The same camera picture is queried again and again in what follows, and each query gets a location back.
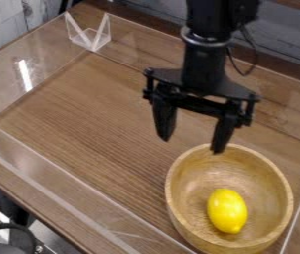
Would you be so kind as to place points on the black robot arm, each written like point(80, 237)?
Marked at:
point(217, 18)

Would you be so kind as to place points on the brown wooden bowl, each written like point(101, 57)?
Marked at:
point(245, 171)

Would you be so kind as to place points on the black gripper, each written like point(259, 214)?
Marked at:
point(199, 88)

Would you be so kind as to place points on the yellow lemon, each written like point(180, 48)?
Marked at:
point(226, 211)

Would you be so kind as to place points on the clear acrylic corner bracket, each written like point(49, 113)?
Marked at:
point(89, 38)

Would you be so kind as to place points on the black metal bracket with screw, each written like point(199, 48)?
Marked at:
point(33, 246)

